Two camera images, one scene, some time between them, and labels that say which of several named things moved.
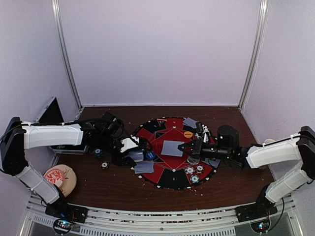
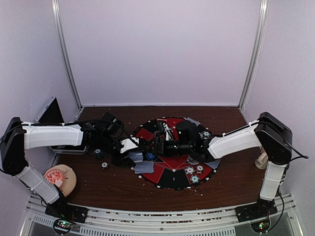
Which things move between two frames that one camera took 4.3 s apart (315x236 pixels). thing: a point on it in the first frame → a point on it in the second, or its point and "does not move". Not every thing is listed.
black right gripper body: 217,154 → 183,148
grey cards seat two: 144,167 does not move
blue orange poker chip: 189,170 does not move
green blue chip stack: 98,153 does not move
